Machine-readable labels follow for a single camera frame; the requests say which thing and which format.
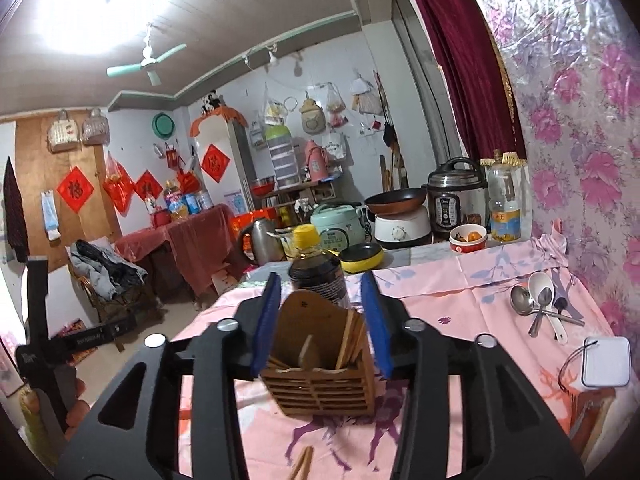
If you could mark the black silver pressure cooker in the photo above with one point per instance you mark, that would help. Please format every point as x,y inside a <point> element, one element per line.
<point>455,195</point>

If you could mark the white electric cooker base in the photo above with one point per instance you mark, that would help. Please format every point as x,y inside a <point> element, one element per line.
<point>402,227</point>

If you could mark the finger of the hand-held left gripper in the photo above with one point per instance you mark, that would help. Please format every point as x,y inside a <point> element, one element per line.
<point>95,337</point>

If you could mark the stainless steel kettle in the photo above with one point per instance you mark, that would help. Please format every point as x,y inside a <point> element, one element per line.
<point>262,242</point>

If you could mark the dark red velvet curtain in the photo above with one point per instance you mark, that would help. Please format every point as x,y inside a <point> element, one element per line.
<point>465,60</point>

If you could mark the pink printed tablecloth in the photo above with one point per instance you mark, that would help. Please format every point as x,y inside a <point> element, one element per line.
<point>450,310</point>

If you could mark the yellow electric skillet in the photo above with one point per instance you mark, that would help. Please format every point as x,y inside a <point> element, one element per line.
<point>362,259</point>

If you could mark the white refrigerator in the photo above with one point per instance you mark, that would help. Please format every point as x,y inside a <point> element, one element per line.
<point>237,160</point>

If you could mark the panda plush toy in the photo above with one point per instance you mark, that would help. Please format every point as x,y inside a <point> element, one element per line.
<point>210,102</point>

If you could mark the dark sauce bottle yellow cap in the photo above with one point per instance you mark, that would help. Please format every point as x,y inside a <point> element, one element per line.
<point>317,270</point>

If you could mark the pink thermos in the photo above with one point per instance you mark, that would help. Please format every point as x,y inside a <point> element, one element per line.
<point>315,162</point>

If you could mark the metal ladle spoon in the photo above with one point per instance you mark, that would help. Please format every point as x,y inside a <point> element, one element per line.
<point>522,300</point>

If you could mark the stacked container green lid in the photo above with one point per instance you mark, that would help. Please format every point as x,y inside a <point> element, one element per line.
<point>282,160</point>

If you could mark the table with red cloth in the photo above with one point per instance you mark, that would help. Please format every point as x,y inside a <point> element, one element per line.
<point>190,245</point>

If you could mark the red and white bowl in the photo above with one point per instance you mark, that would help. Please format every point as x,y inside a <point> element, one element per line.
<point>467,242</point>

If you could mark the wicker chair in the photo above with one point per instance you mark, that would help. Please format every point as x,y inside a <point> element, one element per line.
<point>125,305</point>

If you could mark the green rice cooker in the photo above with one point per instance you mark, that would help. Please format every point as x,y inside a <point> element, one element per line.
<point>335,220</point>

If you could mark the blue white hanging pouch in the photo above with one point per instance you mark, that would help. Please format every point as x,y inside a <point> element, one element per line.
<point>50,215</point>

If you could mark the yellow cooking oil jug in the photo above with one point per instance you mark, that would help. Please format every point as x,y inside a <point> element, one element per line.
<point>175,205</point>

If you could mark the clear oil bottle yellow label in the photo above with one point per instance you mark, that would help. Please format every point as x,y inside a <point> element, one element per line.
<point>505,200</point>

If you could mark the slim metal spoon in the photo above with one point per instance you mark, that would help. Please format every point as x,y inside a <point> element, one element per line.
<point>562,316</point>

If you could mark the grey black jacket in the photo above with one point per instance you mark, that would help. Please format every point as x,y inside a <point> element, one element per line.
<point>105,270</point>

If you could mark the green round plate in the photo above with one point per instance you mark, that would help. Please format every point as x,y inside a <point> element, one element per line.
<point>163,126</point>

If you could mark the brown wooden board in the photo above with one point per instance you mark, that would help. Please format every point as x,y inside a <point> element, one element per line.
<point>590,420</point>

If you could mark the red diamond paper decoration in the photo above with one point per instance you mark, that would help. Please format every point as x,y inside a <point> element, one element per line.
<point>75,189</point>
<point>215,163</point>
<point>148,185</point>

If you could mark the green ceiling fan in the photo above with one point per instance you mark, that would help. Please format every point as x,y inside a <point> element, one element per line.
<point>147,64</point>

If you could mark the red basin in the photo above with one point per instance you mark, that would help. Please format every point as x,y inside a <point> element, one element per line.
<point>262,187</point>

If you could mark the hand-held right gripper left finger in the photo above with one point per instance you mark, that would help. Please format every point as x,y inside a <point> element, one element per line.
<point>267,310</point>

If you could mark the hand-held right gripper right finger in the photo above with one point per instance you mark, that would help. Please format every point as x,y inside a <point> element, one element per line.
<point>375,320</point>

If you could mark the brown frying pan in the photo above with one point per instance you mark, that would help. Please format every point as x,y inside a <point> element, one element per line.
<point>395,201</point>

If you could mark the person's left hand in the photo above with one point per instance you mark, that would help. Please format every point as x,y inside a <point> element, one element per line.
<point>77,410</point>

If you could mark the floral plastic wall sheet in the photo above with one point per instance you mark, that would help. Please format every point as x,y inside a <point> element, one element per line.
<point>575,110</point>

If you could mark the dark hanging cloth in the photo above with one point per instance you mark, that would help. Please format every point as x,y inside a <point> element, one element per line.
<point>15,215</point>

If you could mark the red plastic bag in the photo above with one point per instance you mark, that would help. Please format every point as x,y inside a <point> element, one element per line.
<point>118,185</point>

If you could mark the woven hanging bag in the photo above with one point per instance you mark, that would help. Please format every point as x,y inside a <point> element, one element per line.
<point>95,128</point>
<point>64,132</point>

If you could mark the orange cloth cover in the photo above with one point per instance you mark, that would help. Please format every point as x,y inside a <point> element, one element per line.
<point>217,116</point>

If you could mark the beige hanging bag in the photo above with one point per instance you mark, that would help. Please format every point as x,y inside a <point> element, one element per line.
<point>311,117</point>

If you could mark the wooden slatted chopstick holder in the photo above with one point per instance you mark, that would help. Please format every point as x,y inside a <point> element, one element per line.
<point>320,390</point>

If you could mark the long wooden chopstick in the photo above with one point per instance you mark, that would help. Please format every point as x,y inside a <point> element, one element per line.
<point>295,470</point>
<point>306,462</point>
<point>280,362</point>

